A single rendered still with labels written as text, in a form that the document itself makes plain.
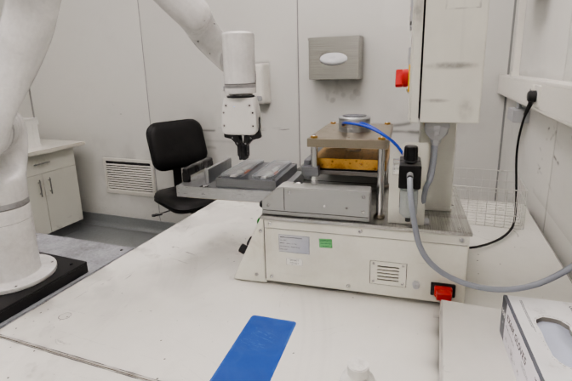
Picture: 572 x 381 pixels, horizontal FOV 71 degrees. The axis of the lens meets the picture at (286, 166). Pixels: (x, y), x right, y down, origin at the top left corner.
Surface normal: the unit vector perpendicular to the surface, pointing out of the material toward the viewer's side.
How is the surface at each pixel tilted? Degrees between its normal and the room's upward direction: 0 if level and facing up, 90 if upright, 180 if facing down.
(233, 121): 89
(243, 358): 0
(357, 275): 90
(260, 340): 0
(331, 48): 90
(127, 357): 0
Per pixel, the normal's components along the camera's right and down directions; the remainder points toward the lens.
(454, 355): -0.03, -0.97
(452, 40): -0.29, 0.23
